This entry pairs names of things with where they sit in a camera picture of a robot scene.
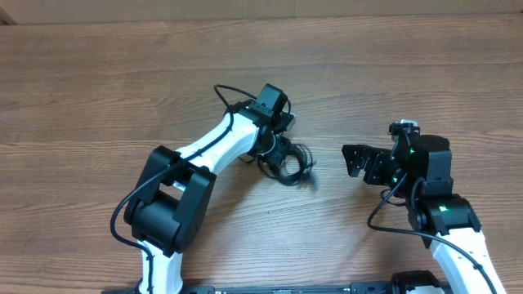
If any black usb cable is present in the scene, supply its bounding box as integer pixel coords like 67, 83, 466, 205
239, 142, 318, 188

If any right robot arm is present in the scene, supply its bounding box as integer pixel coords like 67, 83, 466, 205
342, 131, 504, 293

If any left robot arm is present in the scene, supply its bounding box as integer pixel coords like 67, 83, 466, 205
115, 84, 295, 293

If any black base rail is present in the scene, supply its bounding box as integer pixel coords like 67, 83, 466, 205
101, 281, 450, 294

